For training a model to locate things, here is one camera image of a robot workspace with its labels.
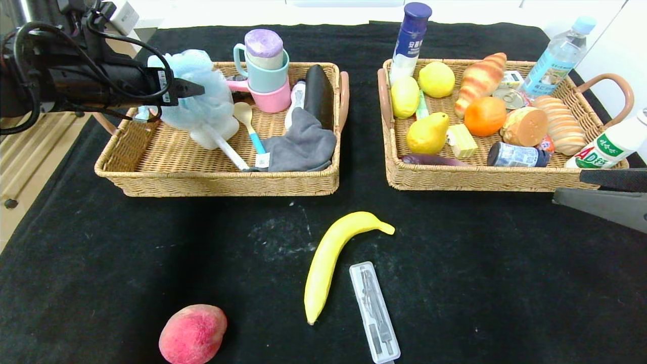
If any orange fruit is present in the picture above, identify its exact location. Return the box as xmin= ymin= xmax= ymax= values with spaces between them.
xmin=464 ymin=97 xmax=507 ymax=138

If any small white green carton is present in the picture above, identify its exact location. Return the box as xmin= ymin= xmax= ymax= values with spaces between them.
xmin=500 ymin=71 xmax=525 ymax=92

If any black oblong case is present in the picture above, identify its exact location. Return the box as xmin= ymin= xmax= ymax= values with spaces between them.
xmin=304 ymin=65 xmax=335 ymax=132

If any long ridged bread loaf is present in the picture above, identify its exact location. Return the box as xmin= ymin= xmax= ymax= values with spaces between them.
xmin=532 ymin=96 xmax=587 ymax=156

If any small jar with blue lid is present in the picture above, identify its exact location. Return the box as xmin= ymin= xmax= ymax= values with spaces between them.
xmin=487 ymin=142 xmax=550 ymax=168

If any red peach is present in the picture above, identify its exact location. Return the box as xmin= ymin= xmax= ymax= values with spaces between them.
xmin=159 ymin=304 xmax=228 ymax=364

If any purple-topped beige cylinder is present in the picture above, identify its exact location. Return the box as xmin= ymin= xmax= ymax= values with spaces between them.
xmin=245 ymin=29 xmax=285 ymax=70

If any white background table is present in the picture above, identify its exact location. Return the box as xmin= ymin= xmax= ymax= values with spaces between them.
xmin=126 ymin=0 xmax=627 ymax=51

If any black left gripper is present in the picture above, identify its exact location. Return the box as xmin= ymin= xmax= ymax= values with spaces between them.
xmin=101 ymin=62 xmax=205 ymax=108

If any light blue bath pouf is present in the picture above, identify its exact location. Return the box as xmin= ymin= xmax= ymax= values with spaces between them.
xmin=147 ymin=49 xmax=236 ymax=133

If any wicker basket with household items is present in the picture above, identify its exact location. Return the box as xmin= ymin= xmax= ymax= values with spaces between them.
xmin=94 ymin=62 xmax=350 ymax=198

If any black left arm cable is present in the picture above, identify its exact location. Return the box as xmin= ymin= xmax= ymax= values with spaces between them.
xmin=0 ymin=15 xmax=175 ymax=136

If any round yellow lemon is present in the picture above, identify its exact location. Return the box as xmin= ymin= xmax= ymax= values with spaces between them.
xmin=418 ymin=62 xmax=455 ymax=99

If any yellow banana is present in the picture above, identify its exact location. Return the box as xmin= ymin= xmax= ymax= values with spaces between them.
xmin=304 ymin=211 xmax=395 ymax=326

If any purple eggplant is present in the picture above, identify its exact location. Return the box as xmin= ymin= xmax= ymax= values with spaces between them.
xmin=401 ymin=153 xmax=473 ymax=168

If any grey cloth with tag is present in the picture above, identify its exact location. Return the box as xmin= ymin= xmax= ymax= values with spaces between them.
xmin=244 ymin=107 xmax=338 ymax=173

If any yellow pear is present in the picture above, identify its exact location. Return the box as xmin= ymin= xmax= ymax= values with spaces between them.
xmin=406 ymin=112 xmax=450 ymax=155

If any oval yellow lemon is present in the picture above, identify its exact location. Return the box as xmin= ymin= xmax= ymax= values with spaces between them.
xmin=390 ymin=76 xmax=421 ymax=120

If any white bottle with blue cap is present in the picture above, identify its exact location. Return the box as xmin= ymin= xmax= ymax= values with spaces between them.
xmin=388 ymin=3 xmax=433 ymax=86

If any wicker basket with food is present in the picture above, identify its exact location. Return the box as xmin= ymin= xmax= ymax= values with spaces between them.
xmin=377 ymin=58 xmax=634 ymax=192

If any white bottle with green label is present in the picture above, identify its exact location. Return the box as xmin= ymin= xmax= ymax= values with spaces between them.
xmin=565 ymin=108 xmax=647 ymax=170

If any clear water bottle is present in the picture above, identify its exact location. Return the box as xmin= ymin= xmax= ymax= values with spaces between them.
xmin=521 ymin=16 xmax=597 ymax=98

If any clear plastic compass case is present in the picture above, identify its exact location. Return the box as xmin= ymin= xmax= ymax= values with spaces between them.
xmin=349 ymin=261 xmax=401 ymax=364

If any striped croissant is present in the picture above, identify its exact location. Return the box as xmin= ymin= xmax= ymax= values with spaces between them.
xmin=454 ymin=53 xmax=507 ymax=120

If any white tube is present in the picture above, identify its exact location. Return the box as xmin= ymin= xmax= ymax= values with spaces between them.
xmin=284 ymin=80 xmax=307 ymax=131

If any teal mug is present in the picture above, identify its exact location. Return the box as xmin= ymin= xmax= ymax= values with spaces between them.
xmin=233 ymin=43 xmax=290 ymax=94

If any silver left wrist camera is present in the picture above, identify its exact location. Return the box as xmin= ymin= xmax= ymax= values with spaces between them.
xmin=106 ymin=0 xmax=141 ymax=35

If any green gum pack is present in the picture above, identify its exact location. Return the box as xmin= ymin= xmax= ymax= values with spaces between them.
xmin=414 ymin=91 xmax=434 ymax=119

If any light wooden rack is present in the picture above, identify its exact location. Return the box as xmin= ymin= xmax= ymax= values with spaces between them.
xmin=0 ymin=111 xmax=91 ymax=210

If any cream spoon with blue handle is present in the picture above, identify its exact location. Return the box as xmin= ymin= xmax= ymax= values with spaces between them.
xmin=234 ymin=102 xmax=267 ymax=155

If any silver tin can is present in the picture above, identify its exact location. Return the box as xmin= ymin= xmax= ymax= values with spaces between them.
xmin=492 ymin=87 xmax=531 ymax=111

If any round brown bread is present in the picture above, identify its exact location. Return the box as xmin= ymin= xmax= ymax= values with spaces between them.
xmin=500 ymin=107 xmax=549 ymax=148

